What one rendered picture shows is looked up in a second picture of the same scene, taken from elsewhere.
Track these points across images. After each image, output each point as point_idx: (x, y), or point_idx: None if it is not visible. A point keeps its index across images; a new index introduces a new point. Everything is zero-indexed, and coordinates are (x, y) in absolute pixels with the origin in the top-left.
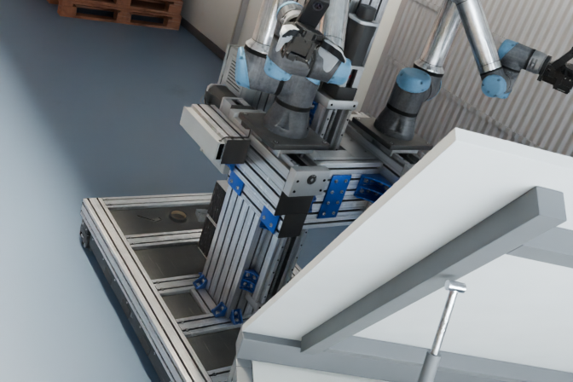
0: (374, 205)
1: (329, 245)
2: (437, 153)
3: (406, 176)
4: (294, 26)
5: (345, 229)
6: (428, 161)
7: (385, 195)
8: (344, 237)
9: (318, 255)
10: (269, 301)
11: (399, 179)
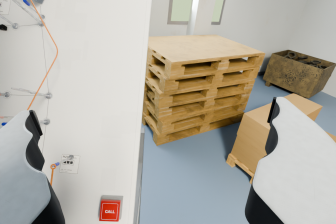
0: (149, 27)
1: (144, 86)
2: None
3: None
4: (307, 219)
5: (146, 62)
6: None
7: (150, 16)
8: (146, 65)
9: (142, 104)
10: (133, 219)
11: (151, 2)
